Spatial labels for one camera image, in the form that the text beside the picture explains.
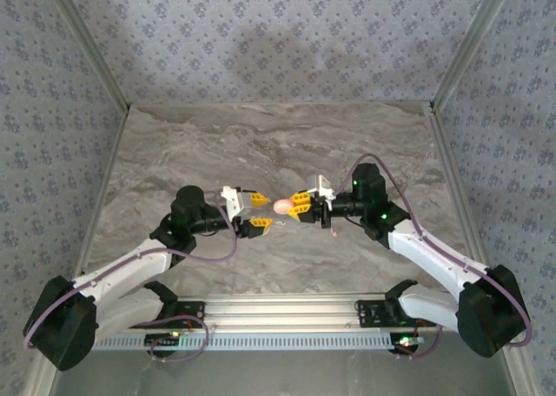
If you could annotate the aluminium table side rail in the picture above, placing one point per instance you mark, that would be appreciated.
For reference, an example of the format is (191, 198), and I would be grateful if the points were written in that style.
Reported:
(101, 196)
(457, 196)

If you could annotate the aluminium frame post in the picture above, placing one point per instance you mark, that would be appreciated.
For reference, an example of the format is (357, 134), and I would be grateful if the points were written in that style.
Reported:
(90, 44)
(469, 44)

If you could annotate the black controller board with LED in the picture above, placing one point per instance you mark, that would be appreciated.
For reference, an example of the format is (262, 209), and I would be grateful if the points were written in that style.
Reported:
(160, 339)
(406, 340)

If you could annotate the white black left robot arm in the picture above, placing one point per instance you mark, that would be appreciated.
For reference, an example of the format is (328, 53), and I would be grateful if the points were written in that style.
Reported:
(121, 274)

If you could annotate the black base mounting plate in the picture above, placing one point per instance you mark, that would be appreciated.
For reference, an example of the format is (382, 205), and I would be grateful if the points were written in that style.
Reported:
(369, 313)
(191, 311)

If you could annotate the grey metal shelf panel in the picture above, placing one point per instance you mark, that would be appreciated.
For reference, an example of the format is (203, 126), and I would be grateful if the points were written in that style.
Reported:
(282, 376)

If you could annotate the aluminium mounting rail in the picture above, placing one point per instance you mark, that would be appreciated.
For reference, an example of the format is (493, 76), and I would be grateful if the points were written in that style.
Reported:
(282, 311)

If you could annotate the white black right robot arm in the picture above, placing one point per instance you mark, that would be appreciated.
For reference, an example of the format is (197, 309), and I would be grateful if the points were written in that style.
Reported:
(434, 257)

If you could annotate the pink earbud charging case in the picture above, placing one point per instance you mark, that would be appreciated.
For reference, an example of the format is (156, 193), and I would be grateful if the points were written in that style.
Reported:
(281, 206)

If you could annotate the short aluminium frame strut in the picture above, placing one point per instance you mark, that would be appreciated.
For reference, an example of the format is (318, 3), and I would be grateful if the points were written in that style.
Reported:
(523, 378)
(39, 383)

